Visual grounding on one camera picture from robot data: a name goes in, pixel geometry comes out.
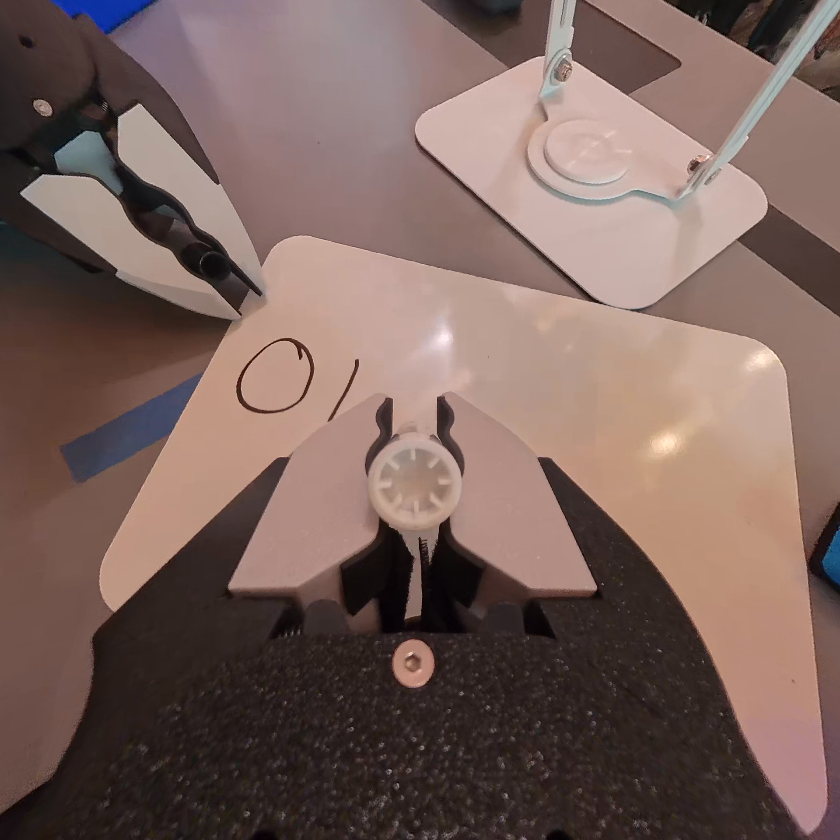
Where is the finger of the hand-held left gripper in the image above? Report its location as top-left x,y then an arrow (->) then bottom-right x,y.
54,101 -> 265,299
20,172 -> 245,322

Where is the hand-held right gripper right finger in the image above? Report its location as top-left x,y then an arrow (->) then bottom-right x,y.
419,391 -> 600,633

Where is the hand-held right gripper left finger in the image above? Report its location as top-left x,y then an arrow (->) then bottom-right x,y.
226,391 -> 412,633

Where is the black marker cap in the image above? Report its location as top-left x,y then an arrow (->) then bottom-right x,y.
182,240 -> 228,278

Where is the blue plastic storage bin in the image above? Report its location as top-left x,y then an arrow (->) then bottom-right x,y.
62,0 -> 156,34

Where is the black dry erase marker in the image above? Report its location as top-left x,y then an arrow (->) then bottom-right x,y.
366,420 -> 466,529

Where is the white whiteboard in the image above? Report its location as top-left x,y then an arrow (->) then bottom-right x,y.
98,235 -> 828,834

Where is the blue whiteboard eraser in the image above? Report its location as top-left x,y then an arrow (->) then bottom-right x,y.
808,502 -> 840,589

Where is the blue tape strip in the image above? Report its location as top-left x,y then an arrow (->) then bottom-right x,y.
60,371 -> 206,484

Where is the white metal desk stand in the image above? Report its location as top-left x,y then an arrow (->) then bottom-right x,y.
415,0 -> 840,311

